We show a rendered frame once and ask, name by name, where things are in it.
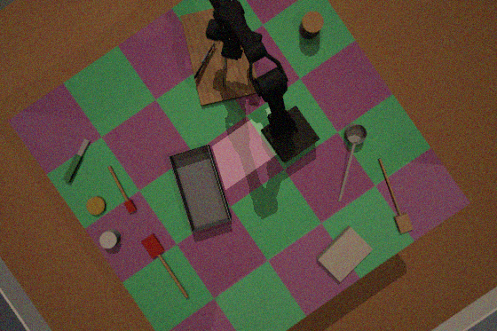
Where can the yellow round disc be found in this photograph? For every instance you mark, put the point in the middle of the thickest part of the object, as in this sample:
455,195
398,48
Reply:
96,205

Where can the grey cylinder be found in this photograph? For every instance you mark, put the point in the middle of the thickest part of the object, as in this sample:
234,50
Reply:
110,238

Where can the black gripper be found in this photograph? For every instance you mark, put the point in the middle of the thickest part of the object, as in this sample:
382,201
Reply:
216,33

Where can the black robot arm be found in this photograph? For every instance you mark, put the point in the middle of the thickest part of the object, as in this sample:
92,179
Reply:
272,85

